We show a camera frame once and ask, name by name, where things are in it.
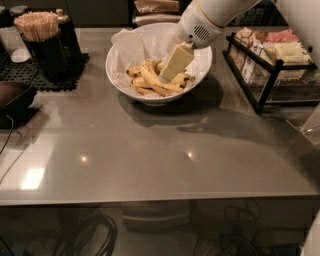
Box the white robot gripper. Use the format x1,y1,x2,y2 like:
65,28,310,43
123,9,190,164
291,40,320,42
159,0,223,83

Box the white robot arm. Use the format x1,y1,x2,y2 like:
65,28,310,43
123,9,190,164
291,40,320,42
159,0,262,83

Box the right middle yellow banana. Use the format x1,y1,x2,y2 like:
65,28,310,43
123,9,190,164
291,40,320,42
171,72,195,87

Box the upper right yellow banana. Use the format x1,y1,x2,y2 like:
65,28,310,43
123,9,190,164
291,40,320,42
154,61,164,75

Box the white ceramic bowl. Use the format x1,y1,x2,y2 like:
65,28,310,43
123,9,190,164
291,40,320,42
105,22,213,107

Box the small left yellow banana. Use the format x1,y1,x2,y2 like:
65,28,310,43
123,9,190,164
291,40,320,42
126,65,141,78

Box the white paper bowl liner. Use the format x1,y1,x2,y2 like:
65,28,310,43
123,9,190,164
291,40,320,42
110,21,202,99

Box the lower left yellow banana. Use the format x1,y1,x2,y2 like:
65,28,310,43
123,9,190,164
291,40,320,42
130,77,170,96

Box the brown paper bags stack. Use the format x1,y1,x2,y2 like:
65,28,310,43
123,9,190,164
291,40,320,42
132,0,190,26

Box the pink sweetener packets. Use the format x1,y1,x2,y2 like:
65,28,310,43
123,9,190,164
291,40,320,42
266,29,299,43

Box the yellow sweetener packets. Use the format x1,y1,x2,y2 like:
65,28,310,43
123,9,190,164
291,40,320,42
273,41,313,65

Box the dark bottle with cork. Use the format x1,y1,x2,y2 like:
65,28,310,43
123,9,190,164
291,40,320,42
56,9,82,64

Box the black stir stick cup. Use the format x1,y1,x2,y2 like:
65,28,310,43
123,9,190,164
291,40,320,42
22,35,70,81

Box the wooden stir sticks bundle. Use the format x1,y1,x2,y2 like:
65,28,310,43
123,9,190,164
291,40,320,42
14,11,59,42

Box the black rubber mat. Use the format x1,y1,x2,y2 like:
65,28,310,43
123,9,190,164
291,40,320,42
0,52,89,91

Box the dark device at left edge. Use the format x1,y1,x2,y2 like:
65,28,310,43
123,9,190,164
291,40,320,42
0,81,36,130

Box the clear shaker with dark lid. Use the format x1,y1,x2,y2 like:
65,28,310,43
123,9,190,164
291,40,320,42
0,6,31,63

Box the black wire condiment rack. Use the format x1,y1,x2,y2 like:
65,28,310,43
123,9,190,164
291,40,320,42
223,33,320,113

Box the black cables under table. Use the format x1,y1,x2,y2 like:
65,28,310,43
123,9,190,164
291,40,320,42
49,213,118,256

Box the black cable on table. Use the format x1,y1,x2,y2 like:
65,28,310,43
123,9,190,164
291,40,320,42
0,114,33,186

